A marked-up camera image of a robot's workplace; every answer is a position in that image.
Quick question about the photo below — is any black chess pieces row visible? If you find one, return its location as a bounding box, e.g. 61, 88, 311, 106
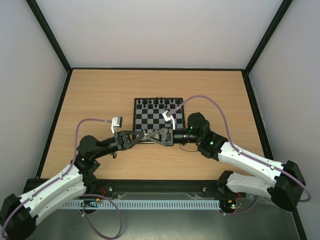
134, 97, 183, 110

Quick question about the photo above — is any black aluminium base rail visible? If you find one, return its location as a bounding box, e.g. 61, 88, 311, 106
24, 177, 238, 198

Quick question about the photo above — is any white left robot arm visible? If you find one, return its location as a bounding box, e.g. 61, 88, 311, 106
0, 130, 145, 240

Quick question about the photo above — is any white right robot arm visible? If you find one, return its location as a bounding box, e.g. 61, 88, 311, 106
145, 112, 306, 212

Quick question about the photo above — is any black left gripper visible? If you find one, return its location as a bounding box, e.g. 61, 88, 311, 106
94, 130, 145, 159

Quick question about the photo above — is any light blue slotted cable duct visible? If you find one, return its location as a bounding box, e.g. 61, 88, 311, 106
60, 199, 220, 210

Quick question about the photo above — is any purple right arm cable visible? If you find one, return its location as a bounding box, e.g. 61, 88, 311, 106
169, 94, 313, 216

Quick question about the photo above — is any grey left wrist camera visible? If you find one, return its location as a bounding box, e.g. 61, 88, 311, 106
111, 116, 123, 134

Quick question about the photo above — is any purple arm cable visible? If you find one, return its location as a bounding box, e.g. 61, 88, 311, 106
169, 94, 313, 216
1, 118, 124, 238

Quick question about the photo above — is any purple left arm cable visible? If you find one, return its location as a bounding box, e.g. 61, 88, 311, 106
1, 118, 124, 238

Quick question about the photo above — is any black and silver chessboard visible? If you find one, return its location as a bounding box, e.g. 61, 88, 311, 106
132, 107, 186, 134

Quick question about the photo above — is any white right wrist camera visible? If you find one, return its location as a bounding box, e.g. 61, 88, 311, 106
162, 110, 176, 130

